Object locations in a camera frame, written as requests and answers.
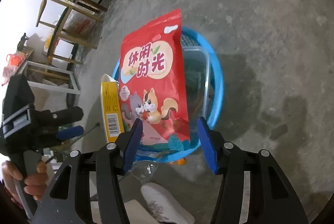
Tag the red snack bag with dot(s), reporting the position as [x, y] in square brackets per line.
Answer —
[152, 83]

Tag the pink red plastic bags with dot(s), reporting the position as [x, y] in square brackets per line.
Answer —
[13, 63]

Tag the yellow cardboard box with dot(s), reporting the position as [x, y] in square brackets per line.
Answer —
[111, 110]

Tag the person's left hand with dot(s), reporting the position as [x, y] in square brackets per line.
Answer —
[35, 184]

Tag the white shoe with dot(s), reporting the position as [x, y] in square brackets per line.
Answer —
[163, 206]

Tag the clear plastic food container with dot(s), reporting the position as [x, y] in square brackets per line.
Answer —
[197, 76]

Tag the yellow plastic bag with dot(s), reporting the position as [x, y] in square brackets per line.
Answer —
[48, 42]

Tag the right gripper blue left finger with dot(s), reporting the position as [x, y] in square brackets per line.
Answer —
[133, 138]

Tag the grey side table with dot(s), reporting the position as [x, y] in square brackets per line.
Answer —
[49, 78]

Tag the wooden chair black seat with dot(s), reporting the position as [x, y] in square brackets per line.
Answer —
[59, 33]

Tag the blue mesh trash bin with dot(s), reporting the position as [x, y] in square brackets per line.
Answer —
[213, 88]

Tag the orange peel on floor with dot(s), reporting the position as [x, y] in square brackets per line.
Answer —
[179, 162]

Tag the clear candy plastic bag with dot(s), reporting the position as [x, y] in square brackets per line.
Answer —
[145, 165]

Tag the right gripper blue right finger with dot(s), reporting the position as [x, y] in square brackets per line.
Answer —
[205, 135]

